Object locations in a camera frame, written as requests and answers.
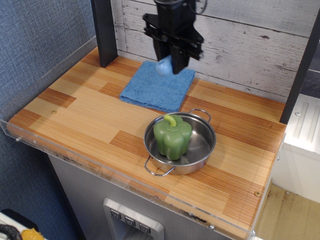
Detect grey toy fridge cabinet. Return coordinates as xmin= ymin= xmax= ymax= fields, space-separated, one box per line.
xmin=49 ymin=156 xmax=226 ymax=240

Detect yellow object at corner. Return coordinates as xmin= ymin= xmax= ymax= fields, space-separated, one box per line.
xmin=21 ymin=228 xmax=45 ymax=240

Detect clear acrylic table guard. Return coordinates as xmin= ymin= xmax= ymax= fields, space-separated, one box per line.
xmin=1 ymin=117 xmax=286 ymax=240

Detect blue folded cloth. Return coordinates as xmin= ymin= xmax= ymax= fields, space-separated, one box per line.
xmin=119 ymin=60 xmax=195 ymax=113

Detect white toy sink unit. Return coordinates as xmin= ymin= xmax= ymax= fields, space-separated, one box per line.
xmin=271 ymin=94 xmax=320 ymax=203

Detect dark right frame post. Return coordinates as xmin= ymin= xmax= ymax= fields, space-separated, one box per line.
xmin=279 ymin=10 xmax=320 ymax=124

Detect blue and grey toy spoon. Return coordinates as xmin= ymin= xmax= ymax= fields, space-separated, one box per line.
xmin=155 ymin=54 xmax=173 ymax=77

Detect dark left frame post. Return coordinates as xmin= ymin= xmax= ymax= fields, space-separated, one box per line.
xmin=91 ymin=0 xmax=118 ymax=68

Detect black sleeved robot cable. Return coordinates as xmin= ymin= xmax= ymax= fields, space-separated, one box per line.
xmin=0 ymin=224 xmax=23 ymax=240

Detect small steel pot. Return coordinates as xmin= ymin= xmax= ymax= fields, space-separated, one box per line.
xmin=143 ymin=108 xmax=217 ymax=177

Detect silver dispenser button panel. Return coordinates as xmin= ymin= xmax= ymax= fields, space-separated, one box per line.
xmin=103 ymin=197 xmax=165 ymax=240

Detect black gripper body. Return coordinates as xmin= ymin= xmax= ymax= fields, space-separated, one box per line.
xmin=142 ymin=0 xmax=205 ymax=60

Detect green toy bell pepper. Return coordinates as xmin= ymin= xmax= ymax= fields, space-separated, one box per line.
xmin=153 ymin=114 xmax=192 ymax=161

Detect dark frame post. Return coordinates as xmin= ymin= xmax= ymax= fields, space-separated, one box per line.
xmin=279 ymin=10 xmax=320 ymax=124
xmin=91 ymin=0 xmax=118 ymax=68

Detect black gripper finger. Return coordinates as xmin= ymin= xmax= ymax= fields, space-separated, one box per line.
xmin=171 ymin=45 xmax=190 ymax=75
xmin=153 ymin=37 xmax=171 ymax=61

